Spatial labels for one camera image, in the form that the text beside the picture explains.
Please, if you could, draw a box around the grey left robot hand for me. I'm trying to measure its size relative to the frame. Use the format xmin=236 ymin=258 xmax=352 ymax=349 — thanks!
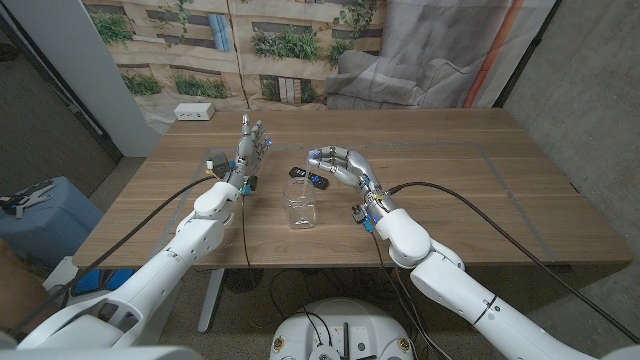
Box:
xmin=222 ymin=113 xmax=274 ymax=189

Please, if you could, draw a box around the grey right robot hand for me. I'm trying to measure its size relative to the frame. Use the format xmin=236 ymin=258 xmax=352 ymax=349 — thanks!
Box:
xmin=307 ymin=145 xmax=396 ymax=215

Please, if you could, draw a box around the black remote key fob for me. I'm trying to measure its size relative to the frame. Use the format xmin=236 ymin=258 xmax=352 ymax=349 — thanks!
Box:
xmin=288 ymin=166 xmax=330 ymax=191

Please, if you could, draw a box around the white power outlet box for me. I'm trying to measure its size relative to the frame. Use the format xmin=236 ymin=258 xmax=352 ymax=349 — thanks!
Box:
xmin=173 ymin=102 xmax=216 ymax=122

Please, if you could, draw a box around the clear glass jar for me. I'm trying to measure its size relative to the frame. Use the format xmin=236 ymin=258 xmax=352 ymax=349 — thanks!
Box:
xmin=282 ymin=177 xmax=318 ymax=230

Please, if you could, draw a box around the printed fabric backdrop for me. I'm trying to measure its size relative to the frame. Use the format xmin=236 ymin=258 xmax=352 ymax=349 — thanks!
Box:
xmin=82 ymin=0 xmax=559 ymax=134

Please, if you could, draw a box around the black round floor object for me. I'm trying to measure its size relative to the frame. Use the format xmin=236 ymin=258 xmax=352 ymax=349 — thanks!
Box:
xmin=223 ymin=268 xmax=265 ymax=294

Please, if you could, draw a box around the grey table leg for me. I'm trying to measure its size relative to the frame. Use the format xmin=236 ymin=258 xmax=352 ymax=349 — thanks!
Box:
xmin=197 ymin=268 xmax=226 ymax=335

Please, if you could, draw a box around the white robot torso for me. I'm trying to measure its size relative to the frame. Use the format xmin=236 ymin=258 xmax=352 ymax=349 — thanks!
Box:
xmin=268 ymin=297 xmax=415 ymax=360

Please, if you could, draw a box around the black backdrop stand pole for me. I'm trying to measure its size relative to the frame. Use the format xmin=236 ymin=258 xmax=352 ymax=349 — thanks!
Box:
xmin=492 ymin=0 xmax=566 ymax=109

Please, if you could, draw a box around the blue storage bin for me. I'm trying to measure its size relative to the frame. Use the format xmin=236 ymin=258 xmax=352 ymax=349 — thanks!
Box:
xmin=0 ymin=175 xmax=105 ymax=269

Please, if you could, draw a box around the black and white tool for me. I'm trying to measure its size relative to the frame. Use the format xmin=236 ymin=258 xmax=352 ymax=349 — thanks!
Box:
xmin=0 ymin=179 xmax=57 ymax=219

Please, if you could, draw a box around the white and blue floor box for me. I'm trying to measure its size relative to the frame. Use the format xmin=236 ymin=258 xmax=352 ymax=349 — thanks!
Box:
xmin=39 ymin=255 xmax=136 ymax=301

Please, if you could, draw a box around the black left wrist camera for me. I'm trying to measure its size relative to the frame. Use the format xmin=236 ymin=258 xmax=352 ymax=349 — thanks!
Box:
xmin=205 ymin=152 xmax=231 ymax=176

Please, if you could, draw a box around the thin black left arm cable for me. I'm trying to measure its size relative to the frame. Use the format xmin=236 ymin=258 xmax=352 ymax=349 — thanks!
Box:
xmin=239 ymin=194 xmax=254 ymax=274

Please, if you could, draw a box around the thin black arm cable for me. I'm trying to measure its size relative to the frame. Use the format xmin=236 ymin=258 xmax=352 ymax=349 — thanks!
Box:
xmin=239 ymin=194 xmax=254 ymax=274
xmin=369 ymin=232 xmax=441 ymax=360

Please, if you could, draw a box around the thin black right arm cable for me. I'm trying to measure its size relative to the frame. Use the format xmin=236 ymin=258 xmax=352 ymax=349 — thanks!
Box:
xmin=369 ymin=232 xmax=441 ymax=360

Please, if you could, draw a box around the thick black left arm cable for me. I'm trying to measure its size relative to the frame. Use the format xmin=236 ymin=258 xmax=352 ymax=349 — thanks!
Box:
xmin=7 ymin=174 xmax=219 ymax=339

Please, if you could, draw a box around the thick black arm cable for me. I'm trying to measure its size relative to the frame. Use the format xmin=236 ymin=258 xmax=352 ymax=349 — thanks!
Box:
xmin=7 ymin=174 xmax=219 ymax=339
xmin=385 ymin=181 xmax=640 ymax=345

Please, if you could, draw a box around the grey floor cable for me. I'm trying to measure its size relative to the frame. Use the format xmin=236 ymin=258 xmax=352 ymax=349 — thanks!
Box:
xmin=394 ymin=267 xmax=451 ymax=360

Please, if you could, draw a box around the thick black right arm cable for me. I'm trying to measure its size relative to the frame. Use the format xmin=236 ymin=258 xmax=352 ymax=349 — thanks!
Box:
xmin=385 ymin=181 xmax=640 ymax=345

